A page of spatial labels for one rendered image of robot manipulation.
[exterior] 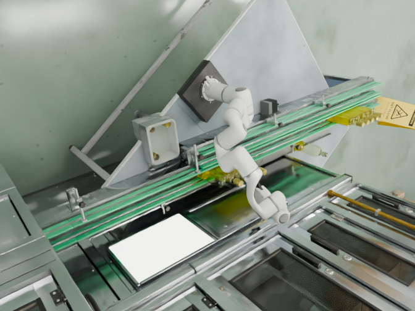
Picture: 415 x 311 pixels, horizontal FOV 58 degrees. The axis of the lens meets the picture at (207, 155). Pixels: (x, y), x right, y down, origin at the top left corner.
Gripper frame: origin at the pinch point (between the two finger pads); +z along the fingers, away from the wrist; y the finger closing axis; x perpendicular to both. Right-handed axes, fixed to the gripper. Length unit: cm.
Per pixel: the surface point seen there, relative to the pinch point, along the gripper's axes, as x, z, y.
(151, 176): 44, 31, 6
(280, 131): -45, 46, 7
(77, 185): 83, 86, -16
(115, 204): 67, 16, 3
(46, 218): 98, 17, 5
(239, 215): 8.2, -0.3, -12.6
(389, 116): -284, 179, -69
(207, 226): 26.7, -1.2, -12.2
